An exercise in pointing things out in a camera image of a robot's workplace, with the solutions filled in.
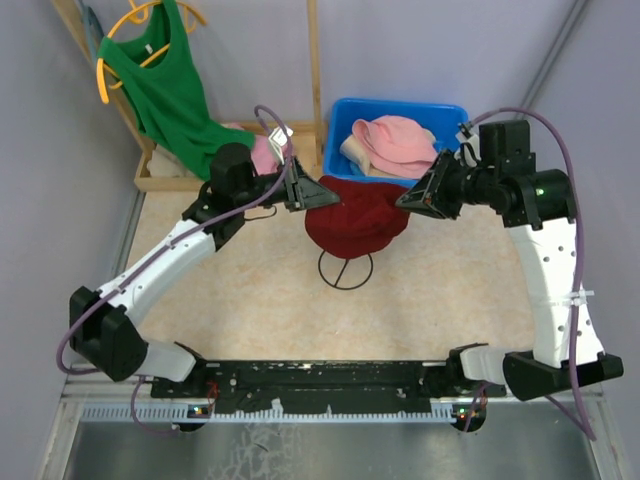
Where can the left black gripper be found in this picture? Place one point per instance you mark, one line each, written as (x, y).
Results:
(302, 191)

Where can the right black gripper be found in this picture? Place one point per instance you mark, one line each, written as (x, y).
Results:
(420, 198)

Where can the pink bucket hat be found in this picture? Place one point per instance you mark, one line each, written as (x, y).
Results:
(394, 147)

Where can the wooden clothes rack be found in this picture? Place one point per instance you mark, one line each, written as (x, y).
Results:
(309, 137)

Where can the dark red bucket hat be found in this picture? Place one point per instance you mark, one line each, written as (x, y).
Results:
(364, 221)

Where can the black wire hat stand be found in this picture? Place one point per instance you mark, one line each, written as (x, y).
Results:
(345, 263)

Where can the blue plastic bin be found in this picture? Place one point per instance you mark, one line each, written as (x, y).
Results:
(441, 119)

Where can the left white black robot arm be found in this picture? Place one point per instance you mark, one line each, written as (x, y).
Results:
(103, 322)

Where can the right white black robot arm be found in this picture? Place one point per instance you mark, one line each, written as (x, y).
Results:
(496, 167)

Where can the pink crumpled garment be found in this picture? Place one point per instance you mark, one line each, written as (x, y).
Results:
(263, 159)

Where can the beige bucket hat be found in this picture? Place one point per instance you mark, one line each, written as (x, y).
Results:
(352, 152)

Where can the green tank top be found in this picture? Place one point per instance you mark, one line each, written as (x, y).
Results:
(164, 89)

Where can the yellow clothes hanger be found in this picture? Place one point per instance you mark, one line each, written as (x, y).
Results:
(107, 79)

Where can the teal clothes hanger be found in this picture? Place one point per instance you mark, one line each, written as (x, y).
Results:
(93, 31)

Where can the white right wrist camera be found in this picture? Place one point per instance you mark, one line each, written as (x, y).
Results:
(468, 152)

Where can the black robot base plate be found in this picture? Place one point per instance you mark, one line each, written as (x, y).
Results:
(257, 390)

